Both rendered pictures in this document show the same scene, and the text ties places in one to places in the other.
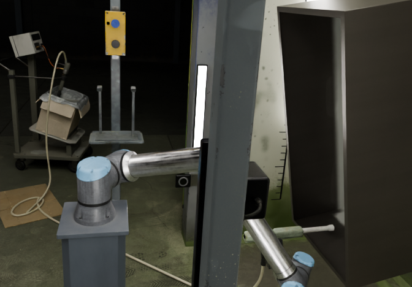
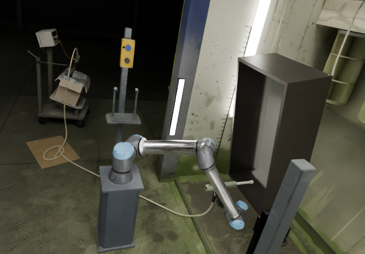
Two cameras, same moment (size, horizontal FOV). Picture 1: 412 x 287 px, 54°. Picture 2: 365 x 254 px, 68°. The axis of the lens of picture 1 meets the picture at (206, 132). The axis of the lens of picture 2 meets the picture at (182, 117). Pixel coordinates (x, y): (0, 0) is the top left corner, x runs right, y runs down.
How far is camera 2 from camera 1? 0.56 m
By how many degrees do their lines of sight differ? 12
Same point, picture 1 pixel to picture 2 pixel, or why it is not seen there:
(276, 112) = (220, 107)
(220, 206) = (273, 245)
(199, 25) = (182, 54)
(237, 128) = (289, 216)
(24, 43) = (46, 38)
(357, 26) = (292, 90)
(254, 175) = not seen: hidden behind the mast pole
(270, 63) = (221, 79)
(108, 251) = (130, 198)
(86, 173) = (121, 154)
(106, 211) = (130, 175)
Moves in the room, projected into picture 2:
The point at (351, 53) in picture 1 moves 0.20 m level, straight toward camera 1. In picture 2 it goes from (287, 104) to (291, 115)
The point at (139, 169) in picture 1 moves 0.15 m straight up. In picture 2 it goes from (150, 151) to (152, 134)
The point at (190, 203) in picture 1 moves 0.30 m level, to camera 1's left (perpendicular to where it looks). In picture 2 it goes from (164, 158) to (137, 156)
